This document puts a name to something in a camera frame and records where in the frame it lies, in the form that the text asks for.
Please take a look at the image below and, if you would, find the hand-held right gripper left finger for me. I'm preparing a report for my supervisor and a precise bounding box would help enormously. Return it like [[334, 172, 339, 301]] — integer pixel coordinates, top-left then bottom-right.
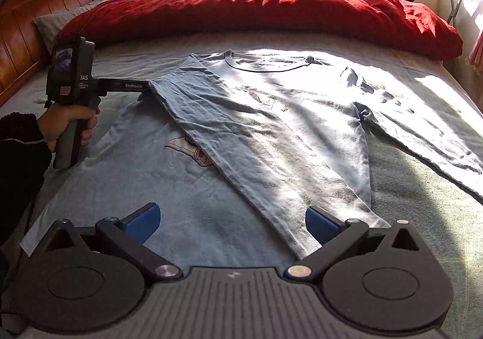
[[36, 203, 185, 282]]

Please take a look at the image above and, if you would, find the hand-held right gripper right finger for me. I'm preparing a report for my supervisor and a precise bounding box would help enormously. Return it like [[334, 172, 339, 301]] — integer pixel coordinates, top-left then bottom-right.
[[283, 205, 433, 282]]

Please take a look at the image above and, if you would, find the light blue long-sleeve shirt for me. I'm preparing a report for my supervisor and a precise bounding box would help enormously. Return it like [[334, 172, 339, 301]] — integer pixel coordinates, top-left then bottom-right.
[[19, 48, 483, 273]]

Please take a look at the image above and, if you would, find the person's left forearm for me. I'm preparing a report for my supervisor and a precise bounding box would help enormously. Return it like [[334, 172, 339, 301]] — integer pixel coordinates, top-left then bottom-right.
[[0, 112, 53, 247]]

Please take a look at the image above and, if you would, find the person's left hand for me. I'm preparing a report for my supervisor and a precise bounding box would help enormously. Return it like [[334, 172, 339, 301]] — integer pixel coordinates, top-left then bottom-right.
[[38, 102, 101, 154]]

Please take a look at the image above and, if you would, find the grey pillow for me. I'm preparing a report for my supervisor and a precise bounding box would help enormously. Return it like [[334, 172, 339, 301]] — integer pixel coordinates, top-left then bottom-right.
[[33, 0, 112, 55]]

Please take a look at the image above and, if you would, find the wooden headboard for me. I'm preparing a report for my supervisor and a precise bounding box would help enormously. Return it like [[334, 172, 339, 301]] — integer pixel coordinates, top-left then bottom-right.
[[0, 0, 105, 107]]

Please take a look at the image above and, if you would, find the red duvet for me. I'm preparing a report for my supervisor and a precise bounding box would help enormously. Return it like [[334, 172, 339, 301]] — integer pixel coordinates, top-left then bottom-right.
[[56, 0, 464, 62]]

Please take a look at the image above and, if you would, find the pink curtain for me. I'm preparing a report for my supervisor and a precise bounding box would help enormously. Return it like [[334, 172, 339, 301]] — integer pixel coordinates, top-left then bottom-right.
[[468, 35, 483, 69]]

